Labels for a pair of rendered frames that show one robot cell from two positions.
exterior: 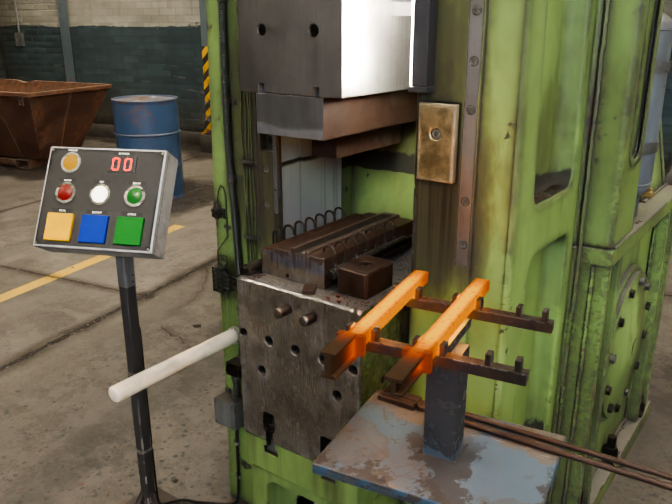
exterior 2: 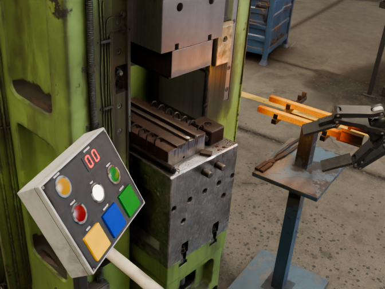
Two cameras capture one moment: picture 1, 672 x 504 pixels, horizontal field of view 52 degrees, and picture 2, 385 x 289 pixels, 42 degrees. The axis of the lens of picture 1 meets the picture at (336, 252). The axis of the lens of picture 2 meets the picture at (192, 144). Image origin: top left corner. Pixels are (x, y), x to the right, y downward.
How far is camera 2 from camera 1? 227 cm
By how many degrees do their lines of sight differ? 76
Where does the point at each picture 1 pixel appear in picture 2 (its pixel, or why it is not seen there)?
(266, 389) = (185, 229)
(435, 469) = (317, 168)
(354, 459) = (313, 186)
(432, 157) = (223, 51)
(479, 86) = (238, 8)
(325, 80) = (215, 28)
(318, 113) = (209, 50)
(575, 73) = not seen: outside the picture
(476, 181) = (232, 55)
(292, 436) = (197, 240)
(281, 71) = (190, 31)
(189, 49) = not seen: outside the picture
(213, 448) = not seen: outside the picture
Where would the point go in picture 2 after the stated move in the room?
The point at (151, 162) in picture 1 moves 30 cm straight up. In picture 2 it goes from (103, 142) to (100, 45)
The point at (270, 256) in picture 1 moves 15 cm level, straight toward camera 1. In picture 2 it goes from (173, 153) to (214, 156)
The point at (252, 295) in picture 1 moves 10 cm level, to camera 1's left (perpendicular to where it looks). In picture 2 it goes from (182, 180) to (177, 196)
